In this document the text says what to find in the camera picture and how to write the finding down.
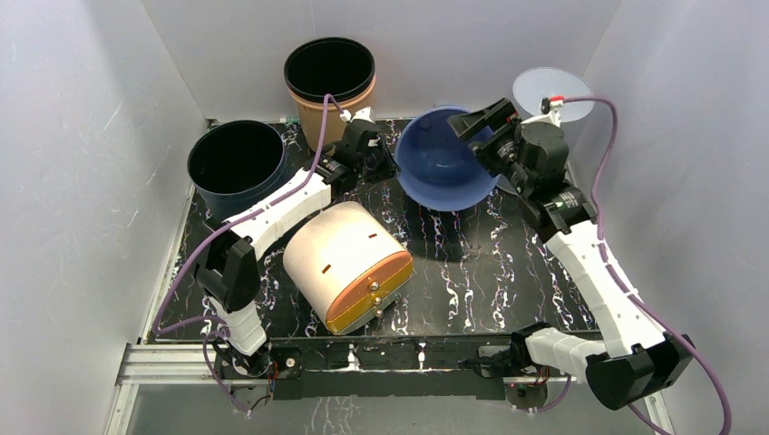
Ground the blue plastic bucket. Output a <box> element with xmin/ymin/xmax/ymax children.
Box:
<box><xmin>394</xmin><ymin>105</ymin><xmax>499</xmax><ymax>212</ymax></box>

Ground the dark navy bucket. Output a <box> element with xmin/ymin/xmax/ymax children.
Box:
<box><xmin>187</xmin><ymin>120</ymin><xmax>291</xmax><ymax>220</ymax></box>

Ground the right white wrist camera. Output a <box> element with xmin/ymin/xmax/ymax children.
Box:
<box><xmin>540</xmin><ymin>95</ymin><xmax>565</xmax><ymax>126</ymax></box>

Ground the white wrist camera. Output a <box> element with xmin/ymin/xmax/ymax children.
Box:
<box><xmin>339</xmin><ymin>106</ymin><xmax>374</xmax><ymax>123</ymax></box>
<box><xmin>540</xmin><ymin>95</ymin><xmax>565</xmax><ymax>126</ymax></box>

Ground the white orange drawer box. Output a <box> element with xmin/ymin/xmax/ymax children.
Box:
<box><xmin>283</xmin><ymin>201</ymin><xmax>414</xmax><ymax>335</ymax></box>

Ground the tan bucket black rim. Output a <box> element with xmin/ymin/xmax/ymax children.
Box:
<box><xmin>283</xmin><ymin>37</ymin><xmax>376</xmax><ymax>150</ymax></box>

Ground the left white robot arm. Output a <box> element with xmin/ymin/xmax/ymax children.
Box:
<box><xmin>195</xmin><ymin>109</ymin><xmax>414</xmax><ymax>377</ymax></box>

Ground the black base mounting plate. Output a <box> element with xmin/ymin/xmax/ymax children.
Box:
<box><xmin>213</xmin><ymin>326</ymin><xmax>572</xmax><ymax>402</ymax></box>

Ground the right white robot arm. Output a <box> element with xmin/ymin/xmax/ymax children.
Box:
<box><xmin>448</xmin><ymin>97</ymin><xmax>692</xmax><ymax>411</ymax></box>

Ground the aluminium frame rail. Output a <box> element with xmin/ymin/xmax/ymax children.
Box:
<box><xmin>104</xmin><ymin>343</ymin><xmax>675</xmax><ymax>434</ymax></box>

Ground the large grey container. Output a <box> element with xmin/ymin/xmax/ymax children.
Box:
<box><xmin>511</xmin><ymin>67</ymin><xmax>595</xmax><ymax>150</ymax></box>

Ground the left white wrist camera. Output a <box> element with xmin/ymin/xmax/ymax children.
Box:
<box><xmin>339</xmin><ymin>106</ymin><xmax>374</xmax><ymax>123</ymax></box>

